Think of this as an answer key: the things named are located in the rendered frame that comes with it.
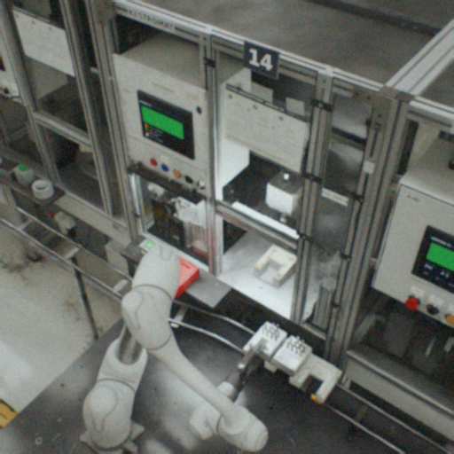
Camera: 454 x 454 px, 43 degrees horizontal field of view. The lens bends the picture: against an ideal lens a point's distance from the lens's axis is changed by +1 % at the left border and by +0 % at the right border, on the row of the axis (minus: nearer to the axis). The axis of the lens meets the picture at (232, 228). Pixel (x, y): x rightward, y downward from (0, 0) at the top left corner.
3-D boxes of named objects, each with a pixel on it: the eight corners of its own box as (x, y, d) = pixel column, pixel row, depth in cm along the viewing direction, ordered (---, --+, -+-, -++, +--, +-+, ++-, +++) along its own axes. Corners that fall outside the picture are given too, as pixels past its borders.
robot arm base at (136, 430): (120, 473, 213) (118, 467, 209) (78, 440, 222) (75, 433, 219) (153, 435, 224) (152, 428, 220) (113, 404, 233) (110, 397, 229)
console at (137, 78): (124, 160, 234) (106, 57, 202) (170, 129, 251) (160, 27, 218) (205, 202, 217) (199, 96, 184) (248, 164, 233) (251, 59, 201)
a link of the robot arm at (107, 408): (82, 445, 215) (71, 417, 200) (97, 401, 228) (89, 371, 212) (125, 451, 213) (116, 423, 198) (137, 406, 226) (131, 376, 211)
